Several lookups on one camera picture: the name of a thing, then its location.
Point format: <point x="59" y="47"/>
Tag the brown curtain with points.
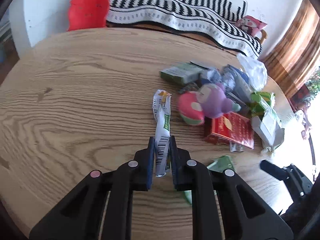
<point x="293" y="60"/>

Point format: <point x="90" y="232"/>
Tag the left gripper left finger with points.
<point x="99" y="206"/>

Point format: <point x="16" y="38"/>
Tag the purple pink squishy toy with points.
<point x="209" y="101"/>

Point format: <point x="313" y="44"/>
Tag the pale green plastic piece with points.
<point x="218" y="165"/>

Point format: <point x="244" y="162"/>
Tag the potted plant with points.
<point x="313" y="84"/>

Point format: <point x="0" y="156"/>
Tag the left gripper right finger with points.
<point x="224" y="205"/>

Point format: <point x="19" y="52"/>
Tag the white cabinet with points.
<point x="32" y="21"/>

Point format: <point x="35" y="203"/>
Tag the grey crumpled foil wrapper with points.
<point x="235" y="81"/>

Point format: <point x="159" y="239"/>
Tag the red plush cushion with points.
<point x="87" y="14"/>

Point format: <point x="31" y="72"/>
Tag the green cigarette box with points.
<point x="182" y="73"/>

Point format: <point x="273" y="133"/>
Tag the pink cartoon pillow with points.
<point x="250" y="25"/>

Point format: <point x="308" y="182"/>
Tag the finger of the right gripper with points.
<point x="297" y="183"/>

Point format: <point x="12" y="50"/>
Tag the long barcode snack wrapper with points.
<point x="161" y="107"/>

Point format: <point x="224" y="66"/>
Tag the green white torn carton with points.
<point x="265" y="121"/>

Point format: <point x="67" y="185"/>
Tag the clear plastic bag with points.
<point x="256" y="71"/>

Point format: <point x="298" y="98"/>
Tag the black white striped sofa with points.
<point x="213" y="18"/>

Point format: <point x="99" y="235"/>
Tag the red cigarette box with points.
<point x="230" y="127"/>

